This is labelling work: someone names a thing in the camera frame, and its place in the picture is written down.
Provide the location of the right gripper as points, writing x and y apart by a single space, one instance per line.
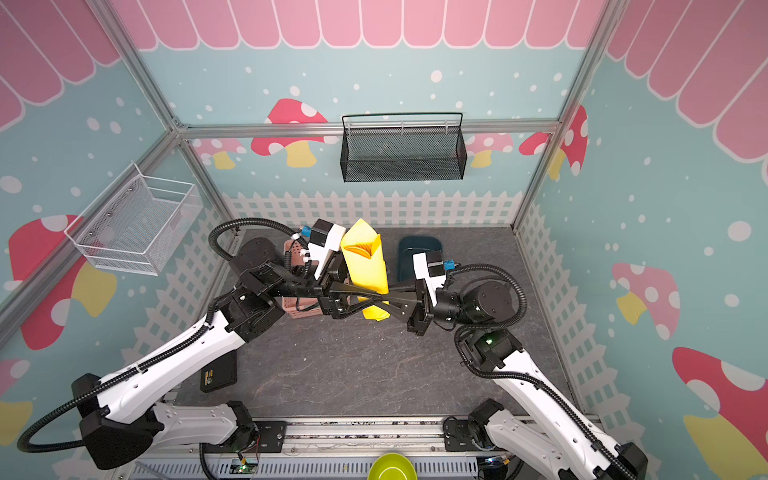
420 308

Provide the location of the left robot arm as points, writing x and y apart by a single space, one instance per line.
119 417

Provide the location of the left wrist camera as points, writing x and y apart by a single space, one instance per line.
324 240

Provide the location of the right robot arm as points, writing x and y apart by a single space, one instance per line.
483 302

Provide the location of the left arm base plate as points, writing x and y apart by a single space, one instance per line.
259 436

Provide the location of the orange plastic spoon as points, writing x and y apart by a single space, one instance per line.
363 250

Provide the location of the aluminium front rail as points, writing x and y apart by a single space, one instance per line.
368 436

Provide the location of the black yellow tool case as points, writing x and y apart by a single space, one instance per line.
219 373

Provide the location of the green bowl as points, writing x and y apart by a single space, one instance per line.
392 466

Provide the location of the white wire wall basket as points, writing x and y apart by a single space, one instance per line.
136 224

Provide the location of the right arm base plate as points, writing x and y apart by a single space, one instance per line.
465 435

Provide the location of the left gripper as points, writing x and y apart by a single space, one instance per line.
333 280

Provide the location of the black mesh wall basket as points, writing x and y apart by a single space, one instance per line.
403 147

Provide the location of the pink plastic basket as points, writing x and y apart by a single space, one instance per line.
298 308

